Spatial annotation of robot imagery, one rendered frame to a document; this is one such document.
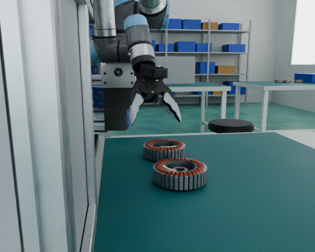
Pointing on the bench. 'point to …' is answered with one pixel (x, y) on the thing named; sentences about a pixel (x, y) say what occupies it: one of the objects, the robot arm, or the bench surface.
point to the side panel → (51, 121)
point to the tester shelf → (88, 8)
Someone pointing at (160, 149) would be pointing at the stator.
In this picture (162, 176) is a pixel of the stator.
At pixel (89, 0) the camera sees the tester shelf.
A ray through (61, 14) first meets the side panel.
